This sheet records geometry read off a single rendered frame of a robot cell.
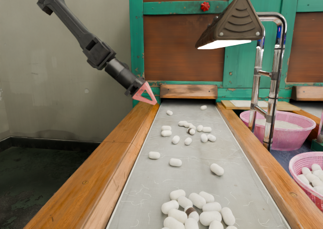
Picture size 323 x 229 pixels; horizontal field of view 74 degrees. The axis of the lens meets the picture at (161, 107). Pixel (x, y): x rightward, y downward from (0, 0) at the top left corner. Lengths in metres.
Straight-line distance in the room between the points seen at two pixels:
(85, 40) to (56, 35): 1.60
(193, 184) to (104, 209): 0.19
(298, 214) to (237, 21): 0.33
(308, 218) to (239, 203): 0.11
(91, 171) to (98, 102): 1.75
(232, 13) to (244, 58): 0.83
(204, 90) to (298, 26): 0.55
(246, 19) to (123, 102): 1.84
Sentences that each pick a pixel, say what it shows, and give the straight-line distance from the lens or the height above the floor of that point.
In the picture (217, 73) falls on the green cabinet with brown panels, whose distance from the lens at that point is 1.20.
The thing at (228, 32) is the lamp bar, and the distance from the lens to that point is 0.39.
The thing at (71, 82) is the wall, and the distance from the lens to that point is 2.35.
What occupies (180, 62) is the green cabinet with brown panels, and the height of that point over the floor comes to 0.97.
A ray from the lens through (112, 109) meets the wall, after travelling 2.21.
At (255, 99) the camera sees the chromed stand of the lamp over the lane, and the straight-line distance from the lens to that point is 0.81.
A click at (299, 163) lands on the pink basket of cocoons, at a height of 0.75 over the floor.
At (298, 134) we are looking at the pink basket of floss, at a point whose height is 0.75.
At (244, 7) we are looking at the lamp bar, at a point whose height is 1.09.
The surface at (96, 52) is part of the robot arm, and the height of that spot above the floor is 1.02.
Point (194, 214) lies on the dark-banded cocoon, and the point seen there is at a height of 0.76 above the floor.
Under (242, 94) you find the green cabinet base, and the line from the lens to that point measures 1.23.
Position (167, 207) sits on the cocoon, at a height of 0.76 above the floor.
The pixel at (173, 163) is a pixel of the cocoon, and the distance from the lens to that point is 0.56.
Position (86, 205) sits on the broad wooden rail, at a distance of 0.43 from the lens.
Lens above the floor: 1.02
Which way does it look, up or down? 14 degrees down
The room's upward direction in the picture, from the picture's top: straight up
